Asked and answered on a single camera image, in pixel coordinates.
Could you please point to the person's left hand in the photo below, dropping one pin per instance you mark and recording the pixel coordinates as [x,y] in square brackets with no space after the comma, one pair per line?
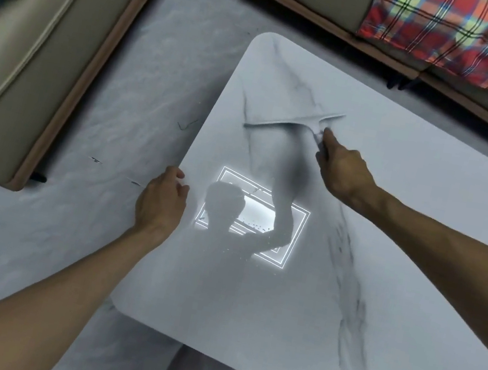
[159,207]

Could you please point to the person's left thumb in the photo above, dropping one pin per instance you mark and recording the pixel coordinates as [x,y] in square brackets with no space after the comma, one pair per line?
[181,193]

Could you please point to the dark floor scrap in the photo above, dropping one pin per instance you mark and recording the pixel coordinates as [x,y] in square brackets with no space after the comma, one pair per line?
[95,160]

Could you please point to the person's left forearm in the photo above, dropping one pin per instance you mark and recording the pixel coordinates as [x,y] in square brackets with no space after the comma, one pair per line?
[54,299]

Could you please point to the person's right hand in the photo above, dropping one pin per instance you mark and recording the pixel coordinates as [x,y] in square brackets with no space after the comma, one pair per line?
[345,172]

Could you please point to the white squeegee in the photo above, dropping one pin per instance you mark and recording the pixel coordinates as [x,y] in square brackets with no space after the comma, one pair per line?
[293,121]

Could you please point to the person's right forearm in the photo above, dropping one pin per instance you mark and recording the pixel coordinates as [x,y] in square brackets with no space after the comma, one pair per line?
[439,254]

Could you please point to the person's right thumb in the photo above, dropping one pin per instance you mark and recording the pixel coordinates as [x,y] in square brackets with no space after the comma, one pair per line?
[320,158]

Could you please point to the red plaid blanket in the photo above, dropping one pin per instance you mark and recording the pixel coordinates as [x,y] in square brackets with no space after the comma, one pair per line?
[467,38]

